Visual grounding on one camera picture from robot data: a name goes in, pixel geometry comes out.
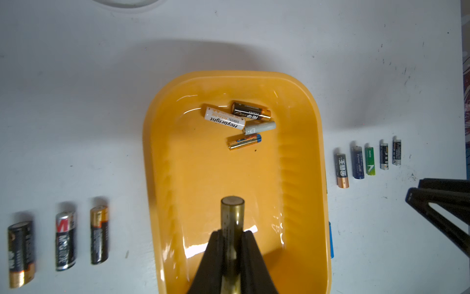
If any yellow plastic storage tray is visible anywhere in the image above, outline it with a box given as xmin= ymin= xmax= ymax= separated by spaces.
xmin=143 ymin=71 xmax=332 ymax=294

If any green battery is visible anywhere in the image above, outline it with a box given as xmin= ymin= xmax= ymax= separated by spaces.
xmin=365 ymin=147 xmax=376 ymax=176

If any white cup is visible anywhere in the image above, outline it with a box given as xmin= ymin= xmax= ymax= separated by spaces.
xmin=94 ymin=0 xmax=164 ymax=9

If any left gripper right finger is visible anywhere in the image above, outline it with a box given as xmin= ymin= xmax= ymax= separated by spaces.
xmin=240 ymin=231 xmax=278 ymax=294

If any white rectangular battery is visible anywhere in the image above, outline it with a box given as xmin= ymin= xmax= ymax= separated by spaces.
xmin=204 ymin=107 xmax=246 ymax=130

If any black red silver battery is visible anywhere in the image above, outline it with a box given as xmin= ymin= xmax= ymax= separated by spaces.
xmin=55 ymin=211 xmax=77 ymax=271

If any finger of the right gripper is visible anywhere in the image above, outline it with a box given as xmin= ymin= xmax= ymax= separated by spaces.
xmin=405 ymin=178 xmax=470 ymax=256

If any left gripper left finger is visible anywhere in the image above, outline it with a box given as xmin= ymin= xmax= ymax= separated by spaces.
xmin=187 ymin=230 xmax=224 ymax=294

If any black white slim battery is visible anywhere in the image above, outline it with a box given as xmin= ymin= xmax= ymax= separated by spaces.
xmin=379 ymin=143 xmax=389 ymax=170

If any dark blue battery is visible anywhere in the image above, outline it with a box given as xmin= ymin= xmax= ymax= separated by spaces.
xmin=351 ymin=146 xmax=365 ymax=180

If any black copper battery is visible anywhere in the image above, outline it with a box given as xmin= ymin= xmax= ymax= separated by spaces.
xmin=334 ymin=153 xmax=350 ymax=189

